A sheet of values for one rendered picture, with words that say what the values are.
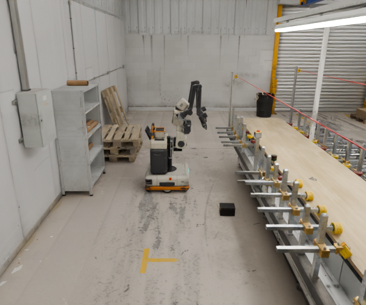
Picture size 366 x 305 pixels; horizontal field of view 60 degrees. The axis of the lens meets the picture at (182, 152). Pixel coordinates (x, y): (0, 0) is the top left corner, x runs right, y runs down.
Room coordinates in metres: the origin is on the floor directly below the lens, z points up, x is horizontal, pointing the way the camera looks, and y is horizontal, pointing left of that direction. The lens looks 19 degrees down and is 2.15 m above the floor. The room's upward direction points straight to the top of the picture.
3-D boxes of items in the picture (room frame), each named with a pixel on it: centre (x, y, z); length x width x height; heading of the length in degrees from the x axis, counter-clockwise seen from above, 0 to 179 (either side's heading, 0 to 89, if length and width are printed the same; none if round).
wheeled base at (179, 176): (4.68, 0.24, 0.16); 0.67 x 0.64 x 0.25; 91
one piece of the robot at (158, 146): (4.68, 0.33, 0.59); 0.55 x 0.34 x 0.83; 1
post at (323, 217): (1.72, -0.87, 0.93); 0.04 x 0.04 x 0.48; 1
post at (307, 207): (1.97, -0.87, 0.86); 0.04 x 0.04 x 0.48; 1
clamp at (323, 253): (1.70, -0.87, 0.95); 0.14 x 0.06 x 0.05; 1
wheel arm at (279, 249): (1.68, -0.77, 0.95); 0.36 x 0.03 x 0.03; 91
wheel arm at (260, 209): (2.18, -0.83, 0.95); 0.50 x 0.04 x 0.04; 91
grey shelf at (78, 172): (4.71, 1.56, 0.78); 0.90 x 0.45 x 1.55; 1
